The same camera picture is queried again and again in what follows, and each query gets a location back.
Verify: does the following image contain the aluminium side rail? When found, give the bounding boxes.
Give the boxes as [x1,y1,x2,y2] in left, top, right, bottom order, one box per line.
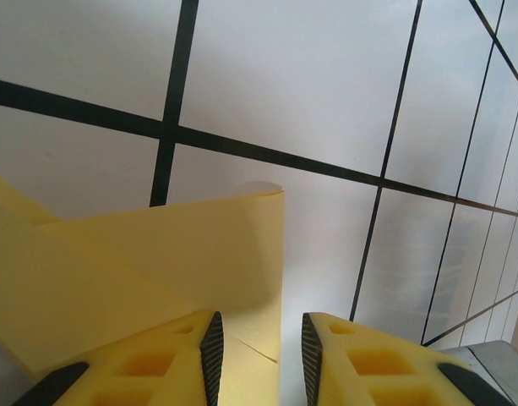
[435,339,518,406]

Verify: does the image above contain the yellow cloth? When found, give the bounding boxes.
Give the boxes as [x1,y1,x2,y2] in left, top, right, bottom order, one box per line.
[0,172,286,406]

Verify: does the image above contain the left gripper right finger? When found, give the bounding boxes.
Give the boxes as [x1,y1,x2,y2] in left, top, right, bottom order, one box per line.
[301,311,512,406]

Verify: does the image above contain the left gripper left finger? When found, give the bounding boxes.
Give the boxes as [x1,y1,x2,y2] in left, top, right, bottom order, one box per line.
[11,310,225,406]

